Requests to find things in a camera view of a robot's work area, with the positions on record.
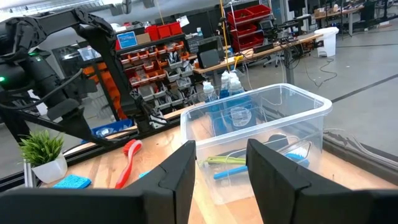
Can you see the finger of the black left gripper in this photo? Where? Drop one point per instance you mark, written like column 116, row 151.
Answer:
column 63, row 109
column 81, row 127

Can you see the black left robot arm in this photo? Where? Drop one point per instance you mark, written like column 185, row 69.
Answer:
column 105, row 62

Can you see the blue printed sign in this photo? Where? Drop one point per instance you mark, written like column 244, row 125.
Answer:
column 127, row 40

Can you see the red dish brush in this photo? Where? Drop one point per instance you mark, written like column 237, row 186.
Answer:
column 127, row 168

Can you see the tall clear plastic bin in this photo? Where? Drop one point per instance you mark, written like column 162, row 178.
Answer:
column 311, row 130

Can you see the rack with red bins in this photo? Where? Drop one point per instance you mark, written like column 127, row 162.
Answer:
column 248, row 28

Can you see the white trash bin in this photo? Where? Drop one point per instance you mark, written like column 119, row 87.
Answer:
column 326, row 43

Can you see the green plant in white pot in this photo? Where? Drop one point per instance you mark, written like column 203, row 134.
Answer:
column 49, row 171

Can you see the grey dish brush white bristles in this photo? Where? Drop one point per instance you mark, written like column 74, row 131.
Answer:
column 276, row 141

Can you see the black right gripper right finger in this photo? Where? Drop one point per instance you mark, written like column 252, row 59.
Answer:
column 280, row 193

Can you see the black aluminium frame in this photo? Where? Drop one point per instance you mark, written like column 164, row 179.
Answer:
column 9, row 124

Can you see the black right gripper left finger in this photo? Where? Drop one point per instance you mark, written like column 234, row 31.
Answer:
column 164, row 193

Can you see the wooden workbench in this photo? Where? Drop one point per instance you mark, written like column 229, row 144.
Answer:
column 264, row 51

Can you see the low clear plastic bin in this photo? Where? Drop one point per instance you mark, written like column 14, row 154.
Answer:
column 357, row 146

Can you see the rack with orange grey bins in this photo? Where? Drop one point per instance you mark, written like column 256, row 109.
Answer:
column 161, row 65

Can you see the blue storage crate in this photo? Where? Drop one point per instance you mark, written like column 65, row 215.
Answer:
column 115, row 127

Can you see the dark grey equipment box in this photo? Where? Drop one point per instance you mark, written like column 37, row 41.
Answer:
column 209, row 56

